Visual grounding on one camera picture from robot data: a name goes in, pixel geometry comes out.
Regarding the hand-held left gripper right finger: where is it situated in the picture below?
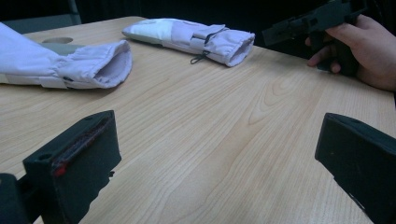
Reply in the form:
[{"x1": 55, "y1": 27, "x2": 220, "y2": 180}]
[{"x1": 314, "y1": 112, "x2": 396, "y2": 224}]

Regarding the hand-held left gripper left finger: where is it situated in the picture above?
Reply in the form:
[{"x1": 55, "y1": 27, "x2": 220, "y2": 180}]
[{"x1": 22, "y1": 109, "x2": 122, "y2": 224}]

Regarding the light purple jacket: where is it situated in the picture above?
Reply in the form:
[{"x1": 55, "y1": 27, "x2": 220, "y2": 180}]
[{"x1": 0, "y1": 17, "x2": 256, "y2": 91}]

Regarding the grey chair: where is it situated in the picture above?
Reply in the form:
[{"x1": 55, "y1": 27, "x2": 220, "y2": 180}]
[{"x1": 0, "y1": 0, "x2": 82, "y2": 35}]

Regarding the black drawstring cord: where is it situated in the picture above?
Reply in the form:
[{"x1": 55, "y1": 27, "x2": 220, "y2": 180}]
[{"x1": 190, "y1": 30, "x2": 226, "y2": 65}]

